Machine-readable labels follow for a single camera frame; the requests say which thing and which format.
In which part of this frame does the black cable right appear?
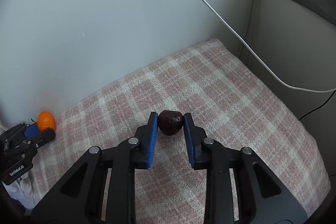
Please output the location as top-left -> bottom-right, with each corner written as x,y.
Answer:
299,93 -> 334,121

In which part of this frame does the small kumquat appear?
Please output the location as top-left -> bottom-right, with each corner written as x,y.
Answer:
37,111 -> 56,132

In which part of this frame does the white gloved left hand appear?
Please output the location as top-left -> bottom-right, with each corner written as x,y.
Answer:
3,172 -> 35,210

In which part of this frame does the white cable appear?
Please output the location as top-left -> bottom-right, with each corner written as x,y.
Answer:
163,0 -> 336,94

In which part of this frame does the small dark cherry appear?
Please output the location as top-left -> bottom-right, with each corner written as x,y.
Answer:
158,110 -> 184,136

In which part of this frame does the pink plaid tablecloth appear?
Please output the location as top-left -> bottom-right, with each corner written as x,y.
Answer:
30,39 -> 331,215

